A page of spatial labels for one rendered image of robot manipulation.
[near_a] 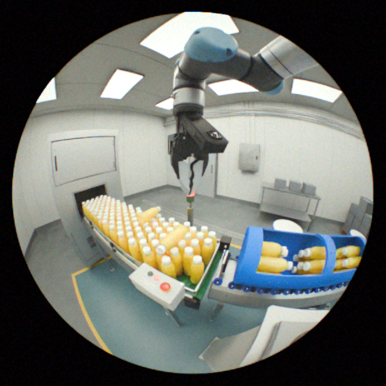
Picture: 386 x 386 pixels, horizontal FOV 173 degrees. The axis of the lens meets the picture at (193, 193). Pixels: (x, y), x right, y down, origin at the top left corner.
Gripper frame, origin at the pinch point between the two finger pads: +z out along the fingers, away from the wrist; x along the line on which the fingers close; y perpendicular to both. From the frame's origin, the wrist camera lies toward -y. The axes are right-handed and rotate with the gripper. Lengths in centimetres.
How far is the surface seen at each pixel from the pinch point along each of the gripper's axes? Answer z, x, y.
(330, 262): 20, -43, -45
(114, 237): 45, 38, 41
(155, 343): 140, 49, -29
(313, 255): 25, -46, -36
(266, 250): 26.0, -29.1, -14.7
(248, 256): 23.1, -17.5, -12.7
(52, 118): -152, 298, 324
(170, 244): 30.4, 3.8, 12.0
